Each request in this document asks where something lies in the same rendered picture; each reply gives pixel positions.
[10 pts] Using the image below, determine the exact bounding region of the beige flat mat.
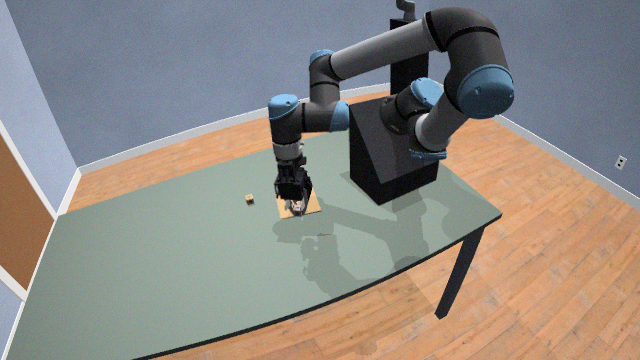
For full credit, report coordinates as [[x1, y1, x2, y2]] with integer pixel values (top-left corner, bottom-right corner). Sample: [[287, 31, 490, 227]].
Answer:
[[276, 187, 321, 219]]

